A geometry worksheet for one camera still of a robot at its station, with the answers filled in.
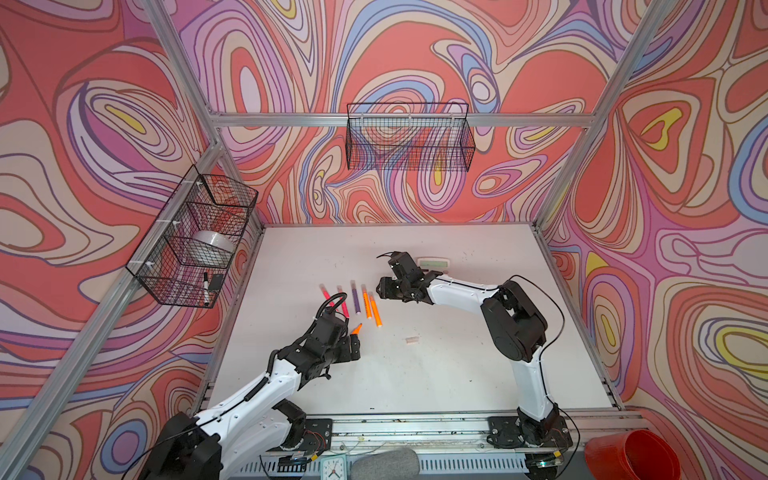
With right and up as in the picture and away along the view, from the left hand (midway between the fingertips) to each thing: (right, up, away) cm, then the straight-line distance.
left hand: (352, 342), depth 85 cm
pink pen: (0, +14, -12) cm, 18 cm away
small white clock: (-2, -23, -18) cm, 29 cm away
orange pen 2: (+7, +7, +10) cm, 14 cm away
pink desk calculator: (+27, +22, +19) cm, 40 cm away
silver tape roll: (-31, +29, -12) cm, 44 cm away
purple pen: (0, +11, +13) cm, 17 cm away
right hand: (+10, +13, +11) cm, 19 cm away
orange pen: (+1, +2, +6) cm, 6 cm away
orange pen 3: (+4, +10, +13) cm, 16 cm away
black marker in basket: (-34, +17, -13) cm, 41 cm away
